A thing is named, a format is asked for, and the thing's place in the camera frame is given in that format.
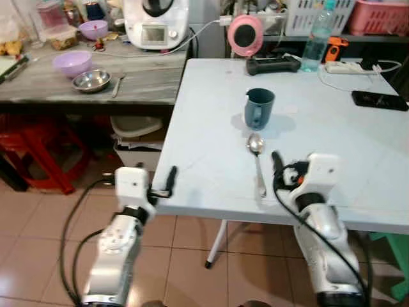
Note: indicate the white kitchen appliance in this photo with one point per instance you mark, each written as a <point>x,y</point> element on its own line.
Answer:
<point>156,25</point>

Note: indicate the black smartphone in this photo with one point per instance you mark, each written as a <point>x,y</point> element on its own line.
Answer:
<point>379,101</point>

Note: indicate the white plastic bin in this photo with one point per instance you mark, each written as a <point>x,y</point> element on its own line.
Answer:
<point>137,144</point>

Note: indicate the white table leg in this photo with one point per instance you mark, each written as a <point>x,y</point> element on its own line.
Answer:
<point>217,243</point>

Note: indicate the small purple plastic bowl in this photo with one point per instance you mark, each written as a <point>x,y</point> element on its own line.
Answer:
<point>94,29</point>

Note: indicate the white plastic basket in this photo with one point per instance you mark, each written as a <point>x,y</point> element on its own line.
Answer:
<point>307,18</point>

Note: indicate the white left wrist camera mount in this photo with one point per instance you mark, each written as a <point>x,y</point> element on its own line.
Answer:
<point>131,183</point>

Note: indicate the metal spoon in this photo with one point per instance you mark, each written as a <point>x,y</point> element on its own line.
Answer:
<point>255,144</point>

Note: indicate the black game controller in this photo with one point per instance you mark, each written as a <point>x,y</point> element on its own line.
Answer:
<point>273,64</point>

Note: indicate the stainless steel bowl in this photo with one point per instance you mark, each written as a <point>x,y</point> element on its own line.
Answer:
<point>91,81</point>

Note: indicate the pink plastic basket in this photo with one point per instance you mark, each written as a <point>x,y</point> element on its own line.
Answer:
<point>380,18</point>

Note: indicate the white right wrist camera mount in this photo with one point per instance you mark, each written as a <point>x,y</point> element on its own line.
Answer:
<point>319,173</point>

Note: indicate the clear plastic water bottle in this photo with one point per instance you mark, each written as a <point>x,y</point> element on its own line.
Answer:
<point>316,41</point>

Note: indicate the blue-grey plastic mug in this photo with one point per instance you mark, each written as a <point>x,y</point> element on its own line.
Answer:
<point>259,110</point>

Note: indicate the orange black hand tool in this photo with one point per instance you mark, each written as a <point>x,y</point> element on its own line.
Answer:
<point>336,48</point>

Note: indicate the clear food container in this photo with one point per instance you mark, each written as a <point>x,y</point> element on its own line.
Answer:
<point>61,29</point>

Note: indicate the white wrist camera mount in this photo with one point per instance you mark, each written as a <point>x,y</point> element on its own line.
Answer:
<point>319,173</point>
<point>131,183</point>

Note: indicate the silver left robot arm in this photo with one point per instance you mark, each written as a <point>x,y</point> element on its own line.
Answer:
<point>115,252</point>

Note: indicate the red plastic stool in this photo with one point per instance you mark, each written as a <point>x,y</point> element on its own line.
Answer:
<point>38,147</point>

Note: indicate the green plastic stool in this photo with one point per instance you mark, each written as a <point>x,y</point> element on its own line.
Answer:
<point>397,256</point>

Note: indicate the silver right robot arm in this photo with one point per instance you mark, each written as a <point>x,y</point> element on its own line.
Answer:
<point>332,243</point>

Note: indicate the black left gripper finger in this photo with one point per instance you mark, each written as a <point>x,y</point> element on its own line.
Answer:
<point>172,175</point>

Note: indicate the large purple plastic bowl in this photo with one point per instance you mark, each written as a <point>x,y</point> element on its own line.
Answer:
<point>71,62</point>

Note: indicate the pink round gadget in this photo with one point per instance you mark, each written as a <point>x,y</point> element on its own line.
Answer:
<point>245,35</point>

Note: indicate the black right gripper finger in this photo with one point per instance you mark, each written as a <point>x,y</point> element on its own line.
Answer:
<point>278,162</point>

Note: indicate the white power strip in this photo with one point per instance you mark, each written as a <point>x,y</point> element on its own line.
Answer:
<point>348,67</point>

